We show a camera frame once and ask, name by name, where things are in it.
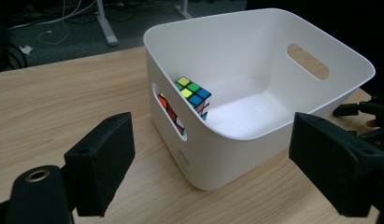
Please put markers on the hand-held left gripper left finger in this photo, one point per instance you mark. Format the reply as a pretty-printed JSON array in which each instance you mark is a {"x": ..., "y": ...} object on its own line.
[{"x": 99, "y": 165}]

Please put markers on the white metal desk leg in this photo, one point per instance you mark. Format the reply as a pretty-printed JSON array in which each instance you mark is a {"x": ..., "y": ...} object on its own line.
[
  {"x": 105, "y": 21},
  {"x": 183, "y": 7}
]

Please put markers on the white crumpled paper scrap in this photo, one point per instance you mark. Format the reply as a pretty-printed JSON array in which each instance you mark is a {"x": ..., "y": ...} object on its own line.
[{"x": 26, "y": 49}]

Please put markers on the multicoloured puzzle cube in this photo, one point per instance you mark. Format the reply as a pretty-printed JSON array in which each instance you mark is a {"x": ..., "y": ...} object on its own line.
[{"x": 192, "y": 93}]

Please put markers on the white plastic storage bin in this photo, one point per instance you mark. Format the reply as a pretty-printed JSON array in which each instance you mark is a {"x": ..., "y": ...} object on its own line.
[{"x": 242, "y": 56}]

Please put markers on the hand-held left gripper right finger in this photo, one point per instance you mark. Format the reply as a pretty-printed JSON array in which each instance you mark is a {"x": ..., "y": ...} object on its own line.
[{"x": 333, "y": 165}]

